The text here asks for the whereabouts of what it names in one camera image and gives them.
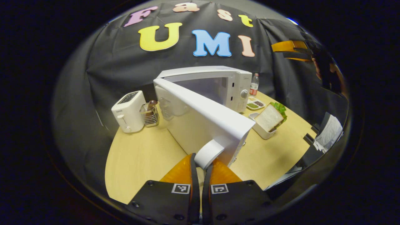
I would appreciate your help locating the brown utensil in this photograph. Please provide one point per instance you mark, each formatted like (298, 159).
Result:
(152, 106)

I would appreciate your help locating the black chair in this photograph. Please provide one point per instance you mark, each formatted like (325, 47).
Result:
(304, 156)

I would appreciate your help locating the clear plastic bottle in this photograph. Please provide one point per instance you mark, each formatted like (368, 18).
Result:
(254, 86)

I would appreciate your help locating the white cloth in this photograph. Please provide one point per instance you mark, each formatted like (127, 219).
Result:
(328, 134)

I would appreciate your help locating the white microwave oven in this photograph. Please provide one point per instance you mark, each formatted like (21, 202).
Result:
(215, 122)

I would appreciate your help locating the black backdrop cloth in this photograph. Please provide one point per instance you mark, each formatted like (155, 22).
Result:
(109, 78)

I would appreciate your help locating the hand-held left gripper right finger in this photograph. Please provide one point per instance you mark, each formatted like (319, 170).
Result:
(240, 200)

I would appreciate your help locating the white divided snack dish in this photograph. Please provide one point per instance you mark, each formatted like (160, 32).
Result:
(255, 104)

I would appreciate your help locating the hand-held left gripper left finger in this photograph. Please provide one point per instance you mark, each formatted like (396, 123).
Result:
(162, 200)

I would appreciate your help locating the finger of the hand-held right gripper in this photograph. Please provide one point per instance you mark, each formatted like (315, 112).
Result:
(297, 55)
(287, 46)

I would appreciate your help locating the white toaster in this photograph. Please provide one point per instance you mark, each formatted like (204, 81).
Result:
(128, 115)

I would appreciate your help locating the lettuce sandwich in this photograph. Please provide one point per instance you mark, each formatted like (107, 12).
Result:
(268, 117)

